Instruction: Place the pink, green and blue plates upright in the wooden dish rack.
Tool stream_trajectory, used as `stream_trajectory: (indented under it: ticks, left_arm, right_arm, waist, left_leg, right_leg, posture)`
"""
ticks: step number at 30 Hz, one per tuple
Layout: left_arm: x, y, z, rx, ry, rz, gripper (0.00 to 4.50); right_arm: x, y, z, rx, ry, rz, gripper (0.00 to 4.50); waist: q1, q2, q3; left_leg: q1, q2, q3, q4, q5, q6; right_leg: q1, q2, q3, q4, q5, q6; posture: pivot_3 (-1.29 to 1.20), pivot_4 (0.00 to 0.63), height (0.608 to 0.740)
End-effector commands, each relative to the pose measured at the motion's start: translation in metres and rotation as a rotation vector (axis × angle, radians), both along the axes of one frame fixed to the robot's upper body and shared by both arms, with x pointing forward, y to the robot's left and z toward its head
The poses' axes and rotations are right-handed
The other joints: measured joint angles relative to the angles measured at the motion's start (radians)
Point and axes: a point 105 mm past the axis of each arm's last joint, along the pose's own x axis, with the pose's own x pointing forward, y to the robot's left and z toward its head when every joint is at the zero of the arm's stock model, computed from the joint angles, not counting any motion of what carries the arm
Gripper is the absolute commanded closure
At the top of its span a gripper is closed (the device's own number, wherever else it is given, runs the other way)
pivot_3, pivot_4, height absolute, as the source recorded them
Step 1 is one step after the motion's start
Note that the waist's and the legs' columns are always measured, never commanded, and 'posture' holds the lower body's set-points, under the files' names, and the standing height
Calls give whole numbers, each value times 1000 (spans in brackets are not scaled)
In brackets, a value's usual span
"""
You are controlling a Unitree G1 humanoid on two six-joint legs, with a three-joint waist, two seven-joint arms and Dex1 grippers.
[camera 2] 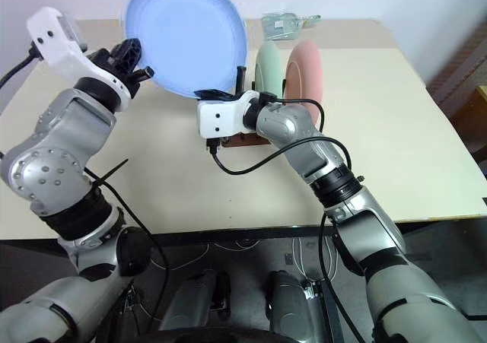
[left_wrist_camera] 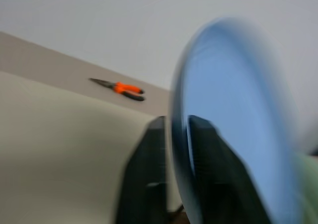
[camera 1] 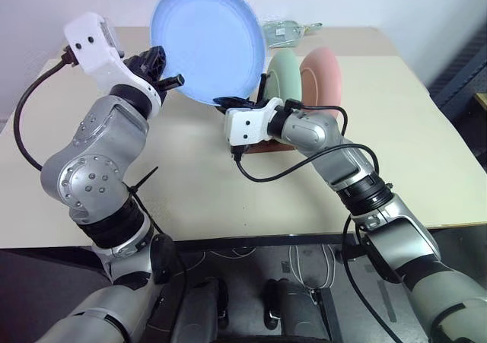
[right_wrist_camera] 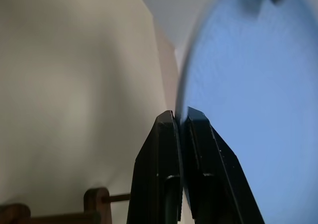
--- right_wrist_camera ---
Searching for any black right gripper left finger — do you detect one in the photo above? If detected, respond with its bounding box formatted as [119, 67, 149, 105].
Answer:
[126, 110, 184, 224]

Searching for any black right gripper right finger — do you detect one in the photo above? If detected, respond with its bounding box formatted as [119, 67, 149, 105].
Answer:
[182, 106, 265, 224]

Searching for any blue plate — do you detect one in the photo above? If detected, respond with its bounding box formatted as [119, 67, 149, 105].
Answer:
[174, 0, 318, 224]

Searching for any wooden dish rack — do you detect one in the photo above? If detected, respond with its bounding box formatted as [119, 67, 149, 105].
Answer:
[0, 188, 131, 224]

